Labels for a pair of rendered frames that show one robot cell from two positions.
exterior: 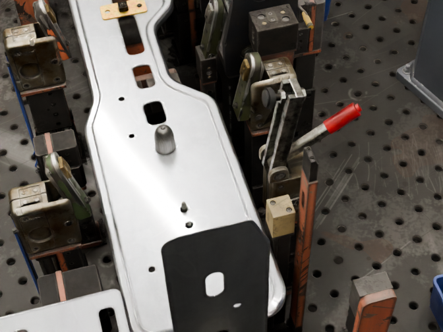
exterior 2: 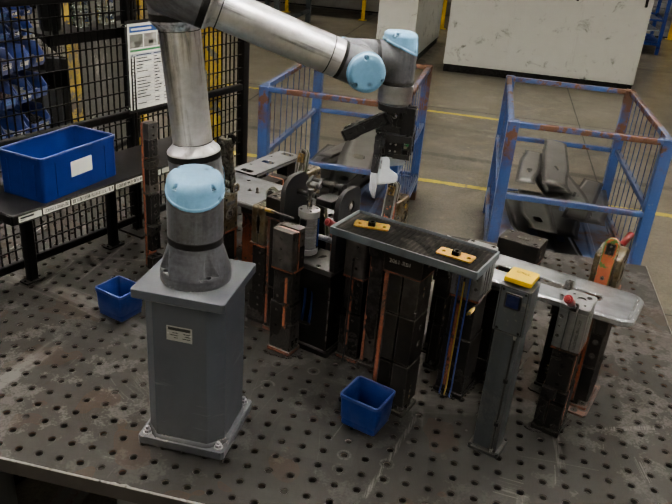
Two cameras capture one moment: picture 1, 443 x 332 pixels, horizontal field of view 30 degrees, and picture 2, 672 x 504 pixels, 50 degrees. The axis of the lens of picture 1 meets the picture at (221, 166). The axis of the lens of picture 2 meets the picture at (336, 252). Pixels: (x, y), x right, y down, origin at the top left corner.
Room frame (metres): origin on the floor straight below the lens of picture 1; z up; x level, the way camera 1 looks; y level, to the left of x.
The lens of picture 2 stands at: (2.37, -1.33, 1.83)
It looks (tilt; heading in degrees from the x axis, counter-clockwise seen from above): 25 degrees down; 133
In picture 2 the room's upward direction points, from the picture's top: 5 degrees clockwise
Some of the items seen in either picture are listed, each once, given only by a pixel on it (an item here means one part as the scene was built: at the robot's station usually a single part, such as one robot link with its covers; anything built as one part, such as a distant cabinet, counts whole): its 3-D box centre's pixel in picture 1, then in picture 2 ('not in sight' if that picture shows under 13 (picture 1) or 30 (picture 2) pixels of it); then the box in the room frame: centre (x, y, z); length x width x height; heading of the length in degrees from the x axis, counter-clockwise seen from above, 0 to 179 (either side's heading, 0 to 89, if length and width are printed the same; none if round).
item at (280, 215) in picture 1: (277, 272); not in sight; (0.67, -0.08, 0.88); 0.04 x 0.04 x 0.36; 13
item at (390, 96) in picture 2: not in sight; (395, 94); (1.37, -0.11, 1.48); 0.08 x 0.08 x 0.05
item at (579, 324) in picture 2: not in sight; (563, 364); (1.78, 0.14, 0.88); 0.11 x 0.10 x 0.36; 103
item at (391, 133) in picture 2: not in sight; (394, 130); (1.38, -0.10, 1.40); 0.09 x 0.08 x 0.12; 31
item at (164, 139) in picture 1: (164, 139); not in sight; (0.84, 0.09, 1.02); 0.03 x 0.03 x 0.07
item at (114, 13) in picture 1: (122, 7); not in sight; (1.17, 0.17, 1.01); 0.08 x 0.04 x 0.01; 103
